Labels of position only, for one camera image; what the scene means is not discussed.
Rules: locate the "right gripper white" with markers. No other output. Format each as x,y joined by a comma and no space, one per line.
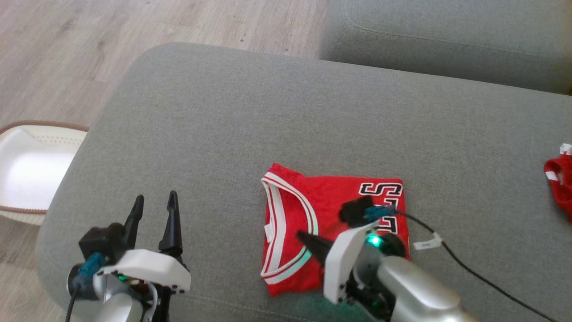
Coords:
344,255

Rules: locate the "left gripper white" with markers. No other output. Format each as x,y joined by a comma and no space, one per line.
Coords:
147,266

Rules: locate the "red white basketball jersey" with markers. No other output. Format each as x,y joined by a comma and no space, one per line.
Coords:
290,210

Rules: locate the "red shorts white stripes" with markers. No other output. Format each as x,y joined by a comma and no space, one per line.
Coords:
561,183

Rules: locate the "white laundry basket brown rim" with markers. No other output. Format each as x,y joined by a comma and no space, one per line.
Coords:
35,170

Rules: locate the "grey sofa seat cushion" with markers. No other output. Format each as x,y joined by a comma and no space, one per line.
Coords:
268,112

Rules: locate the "grey sofa back cushion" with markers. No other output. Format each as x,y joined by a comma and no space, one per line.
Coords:
447,36

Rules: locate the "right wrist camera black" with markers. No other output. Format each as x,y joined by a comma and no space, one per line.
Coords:
355,211

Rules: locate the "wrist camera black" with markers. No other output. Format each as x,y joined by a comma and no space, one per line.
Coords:
355,211
103,241

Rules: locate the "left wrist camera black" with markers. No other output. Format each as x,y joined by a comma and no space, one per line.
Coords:
103,241

